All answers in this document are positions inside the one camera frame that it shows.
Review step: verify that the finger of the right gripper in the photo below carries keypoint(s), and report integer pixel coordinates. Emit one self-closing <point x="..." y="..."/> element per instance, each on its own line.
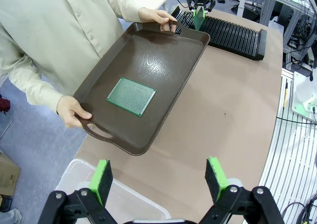
<point x="210" y="5"/>
<point x="192" y="4"/>

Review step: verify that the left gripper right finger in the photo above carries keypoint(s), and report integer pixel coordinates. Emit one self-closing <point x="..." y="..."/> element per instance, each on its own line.
<point x="216" y="179"/>

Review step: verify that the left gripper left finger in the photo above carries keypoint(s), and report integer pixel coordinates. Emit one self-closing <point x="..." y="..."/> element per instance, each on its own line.
<point x="101" y="182"/>

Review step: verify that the green rectangular pad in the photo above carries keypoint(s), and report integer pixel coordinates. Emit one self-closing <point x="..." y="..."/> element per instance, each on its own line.
<point x="198" y="19"/>

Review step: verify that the dark brown plastic tray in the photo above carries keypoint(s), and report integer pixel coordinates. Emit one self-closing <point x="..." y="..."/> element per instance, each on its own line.
<point x="161" y="48"/>

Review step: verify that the squarish green PCB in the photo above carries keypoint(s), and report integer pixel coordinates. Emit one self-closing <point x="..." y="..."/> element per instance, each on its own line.
<point x="131" y="96"/>

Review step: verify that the person's right forearm beige sleeve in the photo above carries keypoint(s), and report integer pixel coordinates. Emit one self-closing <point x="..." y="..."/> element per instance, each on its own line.
<point x="34" y="85"/>

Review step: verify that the person's left forearm beige sleeve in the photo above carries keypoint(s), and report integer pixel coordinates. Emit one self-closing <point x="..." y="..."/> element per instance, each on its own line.
<point x="123" y="3"/>

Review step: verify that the person's left hand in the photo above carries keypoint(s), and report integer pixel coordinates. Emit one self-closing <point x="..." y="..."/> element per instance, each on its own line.
<point x="154" y="16"/>

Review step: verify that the person's right hand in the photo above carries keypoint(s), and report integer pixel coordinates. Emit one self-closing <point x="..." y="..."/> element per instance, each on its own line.
<point x="70" y="110"/>

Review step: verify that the black slotted PCB rack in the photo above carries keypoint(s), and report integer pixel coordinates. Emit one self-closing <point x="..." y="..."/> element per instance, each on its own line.
<point x="230" y="35"/>

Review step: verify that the translucent plastic box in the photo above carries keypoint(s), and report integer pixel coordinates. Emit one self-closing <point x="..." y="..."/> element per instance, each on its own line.
<point x="138" y="204"/>

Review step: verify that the brown cardboard box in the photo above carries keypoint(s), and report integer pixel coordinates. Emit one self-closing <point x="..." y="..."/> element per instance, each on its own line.
<point x="7" y="174"/>

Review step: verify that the yellow black pen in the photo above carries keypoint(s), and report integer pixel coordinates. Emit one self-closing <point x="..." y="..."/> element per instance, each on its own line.
<point x="286" y="95"/>

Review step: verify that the person's torso beige shirt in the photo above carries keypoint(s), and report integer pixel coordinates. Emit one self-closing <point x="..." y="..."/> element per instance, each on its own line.
<point x="49" y="23"/>

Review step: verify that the aluminium profile frame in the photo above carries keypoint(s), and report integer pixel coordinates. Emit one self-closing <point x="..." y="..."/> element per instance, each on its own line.
<point x="280" y="11"/>

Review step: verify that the white slotted base plate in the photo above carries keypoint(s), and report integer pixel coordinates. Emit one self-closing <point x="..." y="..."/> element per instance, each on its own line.
<point x="284" y="159"/>

